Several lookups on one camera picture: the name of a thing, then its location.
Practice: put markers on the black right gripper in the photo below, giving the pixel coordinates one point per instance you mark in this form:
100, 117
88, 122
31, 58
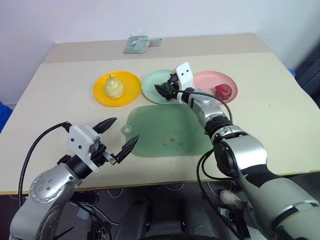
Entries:
176, 92

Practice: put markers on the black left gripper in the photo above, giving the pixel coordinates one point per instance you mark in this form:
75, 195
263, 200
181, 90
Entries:
100, 153

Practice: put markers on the small green item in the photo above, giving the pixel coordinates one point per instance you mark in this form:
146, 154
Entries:
168, 86

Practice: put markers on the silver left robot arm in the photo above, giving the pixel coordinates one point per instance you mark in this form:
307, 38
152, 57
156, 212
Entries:
45, 190

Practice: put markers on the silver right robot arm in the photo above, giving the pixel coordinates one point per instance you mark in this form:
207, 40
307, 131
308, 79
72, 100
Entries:
250, 155

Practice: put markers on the pale green plate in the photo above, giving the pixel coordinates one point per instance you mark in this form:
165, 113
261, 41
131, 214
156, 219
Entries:
151, 85

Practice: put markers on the yellow plate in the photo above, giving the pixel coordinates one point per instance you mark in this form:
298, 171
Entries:
131, 87

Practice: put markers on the pink plate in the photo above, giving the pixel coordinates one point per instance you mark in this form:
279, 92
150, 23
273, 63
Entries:
207, 80

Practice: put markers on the red crinkled item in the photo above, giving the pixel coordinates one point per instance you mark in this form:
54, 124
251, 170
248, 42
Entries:
223, 92

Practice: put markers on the translucent green cutting mat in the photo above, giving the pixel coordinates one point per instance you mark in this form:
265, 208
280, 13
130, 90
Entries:
155, 130

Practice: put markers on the yellow pear-shaped fruit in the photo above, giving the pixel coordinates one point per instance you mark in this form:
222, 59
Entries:
113, 87

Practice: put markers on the small pale green cloth piece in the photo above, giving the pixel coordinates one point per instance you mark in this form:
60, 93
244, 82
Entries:
156, 42

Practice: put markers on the pale green cloth pouch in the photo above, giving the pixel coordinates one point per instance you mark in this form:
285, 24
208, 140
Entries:
136, 45

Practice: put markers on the dark rounded shape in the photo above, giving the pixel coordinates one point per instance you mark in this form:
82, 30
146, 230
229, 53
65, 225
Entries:
197, 220
135, 220

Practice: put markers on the small blue object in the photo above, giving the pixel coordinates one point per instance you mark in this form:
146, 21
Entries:
293, 72

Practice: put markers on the black chair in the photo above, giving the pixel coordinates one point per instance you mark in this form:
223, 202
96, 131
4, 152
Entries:
310, 70

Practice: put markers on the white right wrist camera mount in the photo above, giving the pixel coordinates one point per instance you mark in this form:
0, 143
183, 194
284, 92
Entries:
185, 75

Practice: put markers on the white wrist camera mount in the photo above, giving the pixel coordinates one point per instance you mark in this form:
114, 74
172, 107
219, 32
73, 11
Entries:
80, 140
185, 75

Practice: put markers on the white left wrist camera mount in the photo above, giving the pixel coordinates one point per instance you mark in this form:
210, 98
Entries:
80, 140

